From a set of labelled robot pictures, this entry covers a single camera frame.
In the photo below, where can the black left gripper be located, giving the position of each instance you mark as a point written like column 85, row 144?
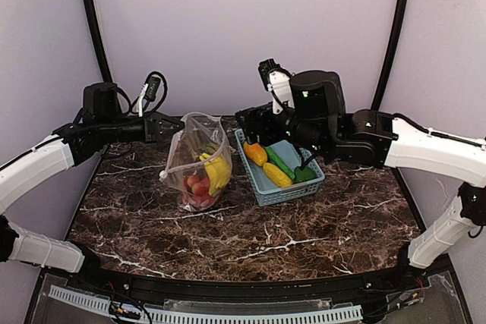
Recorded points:
column 148, row 128

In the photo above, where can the black front table rail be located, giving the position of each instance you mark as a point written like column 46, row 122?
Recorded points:
column 365, row 288

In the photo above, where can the yellow banana bunch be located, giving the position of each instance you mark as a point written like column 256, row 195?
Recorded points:
column 218, row 171

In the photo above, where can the green cucumber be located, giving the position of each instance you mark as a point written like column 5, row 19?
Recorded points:
column 278, row 162

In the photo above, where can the orange mango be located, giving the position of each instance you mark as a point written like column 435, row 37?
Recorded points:
column 256, row 153

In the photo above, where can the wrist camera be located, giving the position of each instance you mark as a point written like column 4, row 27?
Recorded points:
column 148, row 95
column 276, row 80

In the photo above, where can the grey slotted cable duct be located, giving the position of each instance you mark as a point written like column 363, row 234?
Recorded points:
column 185, row 311

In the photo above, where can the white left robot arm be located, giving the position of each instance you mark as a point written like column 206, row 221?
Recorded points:
column 99, row 123

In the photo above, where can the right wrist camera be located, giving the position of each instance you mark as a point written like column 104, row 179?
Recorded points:
column 276, row 80

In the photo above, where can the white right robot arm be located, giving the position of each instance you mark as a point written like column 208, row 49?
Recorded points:
column 308, row 110

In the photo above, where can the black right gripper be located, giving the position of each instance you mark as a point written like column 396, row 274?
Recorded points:
column 250, row 125

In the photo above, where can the yellow corn cob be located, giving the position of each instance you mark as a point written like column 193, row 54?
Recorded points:
column 276, row 175

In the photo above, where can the red lychee bunch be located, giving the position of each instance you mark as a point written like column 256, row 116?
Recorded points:
column 197, row 192

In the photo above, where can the light blue plastic basket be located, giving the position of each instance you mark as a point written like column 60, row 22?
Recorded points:
column 266, row 192

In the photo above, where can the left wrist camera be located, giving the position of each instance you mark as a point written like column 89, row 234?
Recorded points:
column 148, row 95

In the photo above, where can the green bell pepper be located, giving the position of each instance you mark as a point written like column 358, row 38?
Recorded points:
column 303, row 174

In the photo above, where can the clear zip top bag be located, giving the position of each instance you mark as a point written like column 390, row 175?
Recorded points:
column 202, row 134

